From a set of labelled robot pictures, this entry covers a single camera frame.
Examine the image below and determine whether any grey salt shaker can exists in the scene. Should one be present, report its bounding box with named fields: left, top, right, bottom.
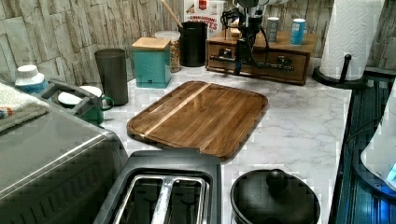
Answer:
left=266, top=17, right=279, bottom=43

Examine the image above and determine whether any teal canister with wooden lid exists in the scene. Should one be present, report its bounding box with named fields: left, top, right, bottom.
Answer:
left=132, top=37, right=172, bottom=89

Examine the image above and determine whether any green mug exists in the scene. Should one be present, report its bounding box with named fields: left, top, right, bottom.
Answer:
left=81, top=86, right=114, bottom=124

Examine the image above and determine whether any white lidded blue bottle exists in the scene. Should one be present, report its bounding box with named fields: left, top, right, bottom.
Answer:
left=15, top=64, right=48, bottom=93

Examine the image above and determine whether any wooden drawer organizer box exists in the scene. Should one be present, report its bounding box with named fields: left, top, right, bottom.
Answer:
left=205, top=28, right=318, bottom=86

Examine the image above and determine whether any black paper towel holder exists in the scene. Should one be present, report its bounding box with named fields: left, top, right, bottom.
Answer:
left=312, top=54, right=367, bottom=90

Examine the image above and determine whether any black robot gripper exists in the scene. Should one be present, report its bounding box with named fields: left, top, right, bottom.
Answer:
left=233, top=8, right=262, bottom=76

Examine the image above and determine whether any wooden tea bag holder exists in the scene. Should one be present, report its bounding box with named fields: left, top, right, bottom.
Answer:
left=225, top=19, right=241, bottom=40

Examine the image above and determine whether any black utensil canister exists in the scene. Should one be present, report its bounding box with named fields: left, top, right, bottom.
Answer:
left=179, top=21, right=207, bottom=67

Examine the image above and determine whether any cereal box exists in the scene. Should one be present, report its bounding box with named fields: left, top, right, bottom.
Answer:
left=183, top=0, right=225, bottom=37

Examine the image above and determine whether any glass jar with white lid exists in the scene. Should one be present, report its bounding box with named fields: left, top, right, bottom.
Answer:
left=154, top=31, right=180, bottom=73

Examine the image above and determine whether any dark grey tall cup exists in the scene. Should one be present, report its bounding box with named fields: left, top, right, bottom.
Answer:
left=94, top=49, right=128, bottom=105

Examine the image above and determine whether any wooden drawer with metal handle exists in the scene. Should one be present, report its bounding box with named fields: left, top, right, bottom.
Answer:
left=205, top=43, right=309, bottom=85

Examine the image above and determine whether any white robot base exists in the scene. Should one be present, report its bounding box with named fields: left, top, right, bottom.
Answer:
left=354, top=84, right=396, bottom=200

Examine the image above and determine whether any wooden spoon handle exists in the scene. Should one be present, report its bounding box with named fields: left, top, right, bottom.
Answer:
left=160, top=0, right=183, bottom=28

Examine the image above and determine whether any black two-slot toaster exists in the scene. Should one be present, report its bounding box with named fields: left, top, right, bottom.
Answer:
left=93, top=148, right=221, bottom=224

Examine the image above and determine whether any white paper towel roll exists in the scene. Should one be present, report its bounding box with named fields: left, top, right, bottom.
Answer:
left=319, top=0, right=385, bottom=80

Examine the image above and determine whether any folded white towel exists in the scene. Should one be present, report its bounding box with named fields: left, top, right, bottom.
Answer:
left=0, top=83, right=50, bottom=132

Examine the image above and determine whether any wooden cutting board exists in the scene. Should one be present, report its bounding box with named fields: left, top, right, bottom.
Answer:
left=127, top=81, right=269, bottom=160

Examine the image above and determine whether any blue shaker can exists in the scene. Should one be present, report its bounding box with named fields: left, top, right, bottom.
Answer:
left=290, top=19, right=305, bottom=46

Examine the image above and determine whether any grey dish rack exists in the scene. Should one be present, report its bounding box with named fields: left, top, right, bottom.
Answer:
left=39, top=79, right=102, bottom=117

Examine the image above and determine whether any black pot with lid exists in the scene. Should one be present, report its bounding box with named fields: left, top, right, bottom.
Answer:
left=231, top=169, right=320, bottom=224

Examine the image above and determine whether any stainless toaster oven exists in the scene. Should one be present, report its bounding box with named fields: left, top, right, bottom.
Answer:
left=0, top=81, right=129, bottom=224

